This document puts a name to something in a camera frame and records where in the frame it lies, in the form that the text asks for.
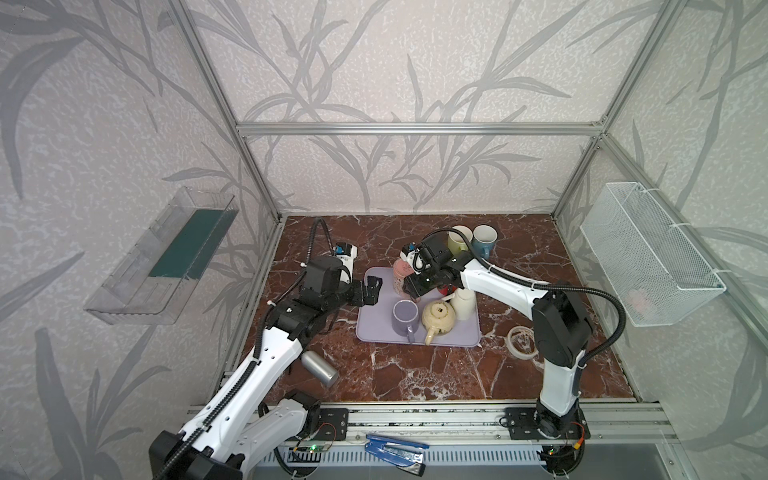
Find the light green mug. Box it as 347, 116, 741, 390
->
447, 225, 473, 256

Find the white mug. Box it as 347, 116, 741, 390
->
449, 288, 477, 321

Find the blue mug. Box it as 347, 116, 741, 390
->
472, 225, 498, 260

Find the pink patterned mug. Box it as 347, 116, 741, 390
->
392, 259, 414, 299

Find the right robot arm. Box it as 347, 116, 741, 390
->
400, 237, 627, 428

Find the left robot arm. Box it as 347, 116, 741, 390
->
149, 255, 383, 479

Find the purple mug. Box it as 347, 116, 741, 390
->
391, 299, 420, 343

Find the lavender plastic tray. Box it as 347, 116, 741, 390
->
356, 267, 481, 348

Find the silver metal can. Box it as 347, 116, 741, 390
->
300, 350, 339, 388

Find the clear tape roll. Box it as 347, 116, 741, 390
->
505, 326, 538, 360

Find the green circuit board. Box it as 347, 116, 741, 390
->
288, 442, 333, 464

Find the blue stapler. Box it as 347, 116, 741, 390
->
365, 434, 430, 477

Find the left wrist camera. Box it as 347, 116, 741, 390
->
334, 242, 358, 284

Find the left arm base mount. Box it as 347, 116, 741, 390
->
300, 408, 350, 442

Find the aluminium frame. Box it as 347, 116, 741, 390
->
185, 1, 767, 479

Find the clear plastic wall bin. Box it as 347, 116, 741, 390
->
84, 187, 239, 326

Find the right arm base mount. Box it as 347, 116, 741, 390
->
498, 401, 591, 442

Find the white wire basket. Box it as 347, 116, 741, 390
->
581, 182, 727, 328

